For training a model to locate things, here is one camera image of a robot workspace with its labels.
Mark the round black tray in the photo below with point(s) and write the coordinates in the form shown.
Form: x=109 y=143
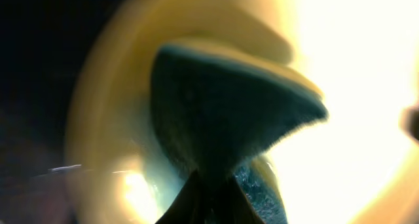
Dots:
x=44 y=44

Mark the green yellow sponge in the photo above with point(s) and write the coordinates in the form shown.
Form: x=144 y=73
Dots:
x=212 y=113

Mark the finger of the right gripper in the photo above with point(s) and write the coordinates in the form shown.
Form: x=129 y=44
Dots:
x=409 y=121

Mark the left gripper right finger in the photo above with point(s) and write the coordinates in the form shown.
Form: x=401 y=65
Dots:
x=241 y=211

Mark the yellow plate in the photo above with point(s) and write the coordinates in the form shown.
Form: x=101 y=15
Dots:
x=355 y=166

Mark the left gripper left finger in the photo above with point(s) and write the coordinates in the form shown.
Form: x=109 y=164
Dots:
x=185 y=209

